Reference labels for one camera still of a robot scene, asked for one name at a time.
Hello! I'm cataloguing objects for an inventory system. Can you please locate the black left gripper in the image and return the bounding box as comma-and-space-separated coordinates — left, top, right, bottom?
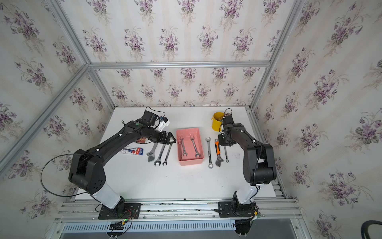
145, 127, 177, 144

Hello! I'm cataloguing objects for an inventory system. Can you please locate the thin small silver wrench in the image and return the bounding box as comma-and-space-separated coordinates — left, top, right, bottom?
223, 146, 229, 163

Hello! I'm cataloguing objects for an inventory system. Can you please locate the medium end wrench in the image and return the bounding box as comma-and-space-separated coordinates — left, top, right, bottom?
190, 135, 201, 158

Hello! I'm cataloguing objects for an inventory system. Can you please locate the large forged steel wrench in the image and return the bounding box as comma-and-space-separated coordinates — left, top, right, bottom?
146, 143, 158, 162

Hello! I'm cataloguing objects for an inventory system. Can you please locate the small combination wrench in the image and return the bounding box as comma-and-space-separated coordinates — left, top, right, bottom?
162, 144, 172, 166

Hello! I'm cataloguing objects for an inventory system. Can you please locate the pink plastic storage box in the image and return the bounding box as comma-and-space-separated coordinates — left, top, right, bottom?
176, 128, 205, 166

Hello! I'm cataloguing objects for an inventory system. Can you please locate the large combination wrench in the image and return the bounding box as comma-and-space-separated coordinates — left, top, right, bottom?
154, 144, 166, 166

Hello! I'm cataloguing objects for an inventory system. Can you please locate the short end wrench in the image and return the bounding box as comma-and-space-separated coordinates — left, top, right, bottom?
206, 137, 213, 169

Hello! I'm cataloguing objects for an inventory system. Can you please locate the silver end wrench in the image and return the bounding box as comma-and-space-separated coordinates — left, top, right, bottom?
180, 136, 188, 157

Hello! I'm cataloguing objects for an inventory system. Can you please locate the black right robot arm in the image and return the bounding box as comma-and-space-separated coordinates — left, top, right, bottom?
218, 115, 277, 212

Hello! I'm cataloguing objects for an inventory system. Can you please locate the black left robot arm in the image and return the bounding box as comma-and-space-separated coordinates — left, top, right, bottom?
69, 119, 177, 214

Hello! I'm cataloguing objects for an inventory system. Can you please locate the yellow pencil cup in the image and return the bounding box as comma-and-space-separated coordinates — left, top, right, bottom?
211, 112, 224, 132

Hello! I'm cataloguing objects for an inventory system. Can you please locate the red card package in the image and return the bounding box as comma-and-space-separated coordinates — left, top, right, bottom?
136, 137, 151, 144

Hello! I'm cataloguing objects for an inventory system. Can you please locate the white blue sticker card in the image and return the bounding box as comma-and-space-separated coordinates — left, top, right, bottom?
120, 146, 144, 155

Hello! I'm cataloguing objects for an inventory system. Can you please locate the small circuit board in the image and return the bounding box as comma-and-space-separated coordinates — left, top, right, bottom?
109, 222, 125, 231

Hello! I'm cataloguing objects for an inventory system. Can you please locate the black chair edge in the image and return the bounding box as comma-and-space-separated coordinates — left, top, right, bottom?
360, 220, 382, 239

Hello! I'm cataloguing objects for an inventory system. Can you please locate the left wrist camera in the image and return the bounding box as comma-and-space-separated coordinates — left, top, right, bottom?
157, 117, 170, 132

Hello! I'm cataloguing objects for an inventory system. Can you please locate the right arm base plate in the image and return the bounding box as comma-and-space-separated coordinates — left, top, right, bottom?
218, 201, 259, 218

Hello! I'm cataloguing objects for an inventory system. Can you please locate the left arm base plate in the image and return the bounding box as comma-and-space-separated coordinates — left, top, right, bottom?
98, 203, 142, 220

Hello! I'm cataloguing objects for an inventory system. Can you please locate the aluminium rail frame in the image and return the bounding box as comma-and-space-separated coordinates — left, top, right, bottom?
46, 198, 311, 239

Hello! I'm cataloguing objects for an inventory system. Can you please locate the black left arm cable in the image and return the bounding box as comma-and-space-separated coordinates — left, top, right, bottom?
40, 153, 90, 198

